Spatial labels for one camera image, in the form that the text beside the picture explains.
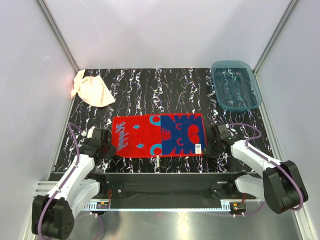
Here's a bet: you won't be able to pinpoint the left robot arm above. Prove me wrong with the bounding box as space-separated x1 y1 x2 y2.
31 126 116 240

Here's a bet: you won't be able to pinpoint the blue transparent plastic bin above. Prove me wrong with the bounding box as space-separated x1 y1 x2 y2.
211 60 262 112

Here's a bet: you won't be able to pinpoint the red blue patterned towel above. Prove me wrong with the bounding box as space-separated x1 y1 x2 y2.
112 113 207 158

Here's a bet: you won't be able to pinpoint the left connector board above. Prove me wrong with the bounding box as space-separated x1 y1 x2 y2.
96 201 110 209

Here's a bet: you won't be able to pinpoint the connector board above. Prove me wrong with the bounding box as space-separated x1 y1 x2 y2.
230 202 247 215
96 201 110 209

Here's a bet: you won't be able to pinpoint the right connector board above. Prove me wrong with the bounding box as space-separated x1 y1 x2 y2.
230 202 247 215

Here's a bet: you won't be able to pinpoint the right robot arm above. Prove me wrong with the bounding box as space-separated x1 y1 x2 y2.
204 123 309 214

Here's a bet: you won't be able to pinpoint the aluminium frame rail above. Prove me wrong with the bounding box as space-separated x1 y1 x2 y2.
32 179 264 217

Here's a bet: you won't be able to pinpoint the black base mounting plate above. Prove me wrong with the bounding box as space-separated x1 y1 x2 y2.
105 173 254 211

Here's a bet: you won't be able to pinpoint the pink towel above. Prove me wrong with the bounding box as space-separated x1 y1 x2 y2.
70 69 116 108

